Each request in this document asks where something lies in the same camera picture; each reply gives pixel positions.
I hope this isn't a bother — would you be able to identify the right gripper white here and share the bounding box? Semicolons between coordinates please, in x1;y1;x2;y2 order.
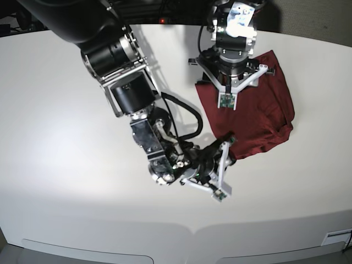
180;137;237;197

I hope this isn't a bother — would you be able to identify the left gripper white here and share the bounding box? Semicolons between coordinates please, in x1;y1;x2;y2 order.
188;57;275;110

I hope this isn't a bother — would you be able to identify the dark red long-sleeve shirt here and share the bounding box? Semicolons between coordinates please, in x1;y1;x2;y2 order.
195;50;295;160

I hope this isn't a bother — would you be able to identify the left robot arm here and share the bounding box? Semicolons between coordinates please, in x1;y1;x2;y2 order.
188;1;275;110

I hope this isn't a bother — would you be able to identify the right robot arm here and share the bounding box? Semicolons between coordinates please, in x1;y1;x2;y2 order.
21;1;235;201

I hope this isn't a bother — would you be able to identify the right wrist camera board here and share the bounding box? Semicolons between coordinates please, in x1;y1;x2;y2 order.
211;189;227;202

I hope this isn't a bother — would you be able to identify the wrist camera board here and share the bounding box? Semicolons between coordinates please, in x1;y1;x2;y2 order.
217;92;238;111
211;189;227;202

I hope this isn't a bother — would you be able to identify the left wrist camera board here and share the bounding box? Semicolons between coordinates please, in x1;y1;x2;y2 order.
217;92;238;111

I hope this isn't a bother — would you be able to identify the white power strip red switch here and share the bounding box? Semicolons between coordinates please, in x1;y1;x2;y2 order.
141;16;169;24

